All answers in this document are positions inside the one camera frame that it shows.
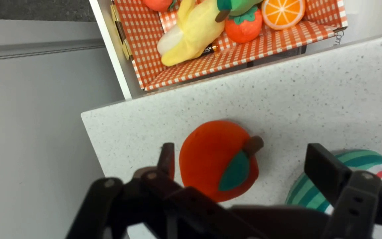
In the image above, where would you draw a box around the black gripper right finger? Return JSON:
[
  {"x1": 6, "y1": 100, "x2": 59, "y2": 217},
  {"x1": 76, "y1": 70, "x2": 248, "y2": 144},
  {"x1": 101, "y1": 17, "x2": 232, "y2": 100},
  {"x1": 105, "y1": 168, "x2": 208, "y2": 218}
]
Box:
[{"x1": 304, "y1": 144, "x2": 382, "y2": 239}]

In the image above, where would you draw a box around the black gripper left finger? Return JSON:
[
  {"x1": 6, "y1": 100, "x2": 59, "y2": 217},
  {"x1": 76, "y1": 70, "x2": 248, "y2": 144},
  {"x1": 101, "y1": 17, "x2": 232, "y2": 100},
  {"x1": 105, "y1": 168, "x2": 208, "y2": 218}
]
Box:
[{"x1": 65, "y1": 143, "x2": 228, "y2": 239}]

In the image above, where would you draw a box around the orange round plush toy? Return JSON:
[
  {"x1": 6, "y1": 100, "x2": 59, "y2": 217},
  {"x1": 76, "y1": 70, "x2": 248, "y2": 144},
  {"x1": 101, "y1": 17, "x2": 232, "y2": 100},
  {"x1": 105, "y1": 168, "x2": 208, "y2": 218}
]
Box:
[{"x1": 178, "y1": 119, "x2": 265, "y2": 205}]

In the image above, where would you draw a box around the wooden drawer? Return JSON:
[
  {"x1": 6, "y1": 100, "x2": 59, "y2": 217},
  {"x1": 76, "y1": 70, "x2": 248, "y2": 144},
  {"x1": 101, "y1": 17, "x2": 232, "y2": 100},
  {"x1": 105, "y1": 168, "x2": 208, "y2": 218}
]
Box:
[{"x1": 88, "y1": 0, "x2": 382, "y2": 101}]

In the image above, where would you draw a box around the yellow banana plush toy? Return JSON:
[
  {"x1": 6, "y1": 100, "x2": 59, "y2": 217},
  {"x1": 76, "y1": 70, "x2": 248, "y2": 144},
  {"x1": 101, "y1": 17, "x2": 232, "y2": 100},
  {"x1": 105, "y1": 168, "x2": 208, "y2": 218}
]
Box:
[{"x1": 157, "y1": 0, "x2": 227, "y2": 70}]

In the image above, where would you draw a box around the red persimmon plush toy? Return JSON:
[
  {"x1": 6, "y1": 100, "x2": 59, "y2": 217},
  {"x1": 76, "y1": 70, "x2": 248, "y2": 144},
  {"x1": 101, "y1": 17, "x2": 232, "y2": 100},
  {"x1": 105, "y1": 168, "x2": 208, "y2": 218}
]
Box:
[{"x1": 224, "y1": 6, "x2": 264, "y2": 46}]

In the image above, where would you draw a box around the small orange plush toy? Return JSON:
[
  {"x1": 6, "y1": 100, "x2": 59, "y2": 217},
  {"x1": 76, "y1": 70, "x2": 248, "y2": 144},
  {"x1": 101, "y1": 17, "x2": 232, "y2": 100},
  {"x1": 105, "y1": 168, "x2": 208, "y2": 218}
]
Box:
[{"x1": 142, "y1": 0, "x2": 175, "y2": 14}]

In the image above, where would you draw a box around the orange slice plush toy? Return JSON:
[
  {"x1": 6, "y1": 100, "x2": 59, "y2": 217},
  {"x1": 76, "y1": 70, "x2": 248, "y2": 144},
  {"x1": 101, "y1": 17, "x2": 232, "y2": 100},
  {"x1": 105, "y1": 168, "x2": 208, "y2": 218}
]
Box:
[{"x1": 260, "y1": 0, "x2": 308, "y2": 32}]

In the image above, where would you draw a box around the teal striped watermelon plush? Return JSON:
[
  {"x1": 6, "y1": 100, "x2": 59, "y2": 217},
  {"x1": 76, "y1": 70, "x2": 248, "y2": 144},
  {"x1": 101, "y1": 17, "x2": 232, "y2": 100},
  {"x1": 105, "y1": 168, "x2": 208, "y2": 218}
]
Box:
[{"x1": 285, "y1": 149, "x2": 382, "y2": 217}]

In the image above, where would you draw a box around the grey appliance cabinet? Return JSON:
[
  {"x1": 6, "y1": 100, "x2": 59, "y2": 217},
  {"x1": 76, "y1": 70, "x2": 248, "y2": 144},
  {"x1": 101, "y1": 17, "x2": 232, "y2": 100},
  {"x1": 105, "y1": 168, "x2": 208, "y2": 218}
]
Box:
[{"x1": 0, "y1": 18, "x2": 126, "y2": 239}]

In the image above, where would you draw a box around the orange gingham basket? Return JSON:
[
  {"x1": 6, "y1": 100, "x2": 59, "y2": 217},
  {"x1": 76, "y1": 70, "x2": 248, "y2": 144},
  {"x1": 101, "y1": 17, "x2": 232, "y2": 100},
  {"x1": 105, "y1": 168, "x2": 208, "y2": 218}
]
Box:
[{"x1": 110, "y1": 0, "x2": 349, "y2": 94}]

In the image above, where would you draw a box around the yellow brown ring strap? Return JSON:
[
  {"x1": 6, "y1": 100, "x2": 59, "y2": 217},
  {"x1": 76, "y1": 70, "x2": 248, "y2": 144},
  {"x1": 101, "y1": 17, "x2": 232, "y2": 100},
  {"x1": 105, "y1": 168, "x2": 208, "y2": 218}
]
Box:
[{"x1": 109, "y1": 3, "x2": 134, "y2": 63}]

